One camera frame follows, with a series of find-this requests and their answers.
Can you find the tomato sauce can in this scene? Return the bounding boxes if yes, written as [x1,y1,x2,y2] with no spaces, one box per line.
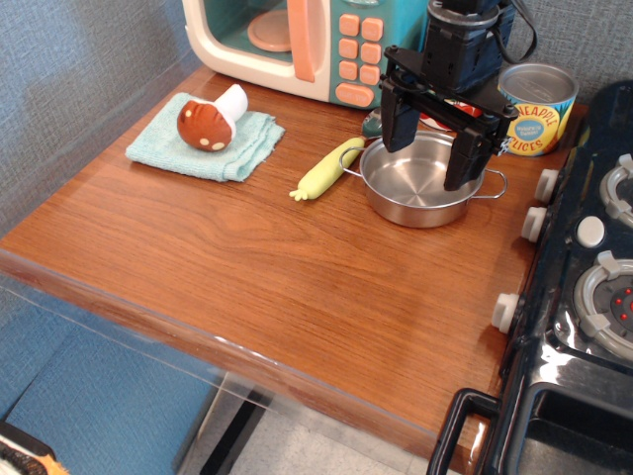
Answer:
[419,99,483,132]

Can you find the toy microwave oven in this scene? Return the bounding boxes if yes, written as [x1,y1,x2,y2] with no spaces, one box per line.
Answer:
[183,0,427,110]

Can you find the pineapple slices can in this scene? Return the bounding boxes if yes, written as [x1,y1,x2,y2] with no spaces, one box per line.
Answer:
[497,63,579,157]

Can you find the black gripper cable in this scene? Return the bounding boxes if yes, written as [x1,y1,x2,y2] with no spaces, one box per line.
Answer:
[492,0,538,65]

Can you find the brown toy mushroom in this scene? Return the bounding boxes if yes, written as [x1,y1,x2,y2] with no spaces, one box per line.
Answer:
[177,84,248,152]

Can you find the black toy stove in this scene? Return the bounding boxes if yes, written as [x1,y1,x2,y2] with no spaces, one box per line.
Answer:
[428,80,632,474]

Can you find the yellow toy spoon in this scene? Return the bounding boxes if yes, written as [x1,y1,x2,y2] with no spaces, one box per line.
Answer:
[289,108,382,202]

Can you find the light blue folded cloth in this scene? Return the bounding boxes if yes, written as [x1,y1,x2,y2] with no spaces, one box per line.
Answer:
[125,93,285,182]

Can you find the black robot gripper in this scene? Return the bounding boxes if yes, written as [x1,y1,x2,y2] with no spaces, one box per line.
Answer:
[380,1,517,191]

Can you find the stainless steel pot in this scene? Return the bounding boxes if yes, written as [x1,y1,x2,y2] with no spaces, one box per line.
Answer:
[338,131,485,229]

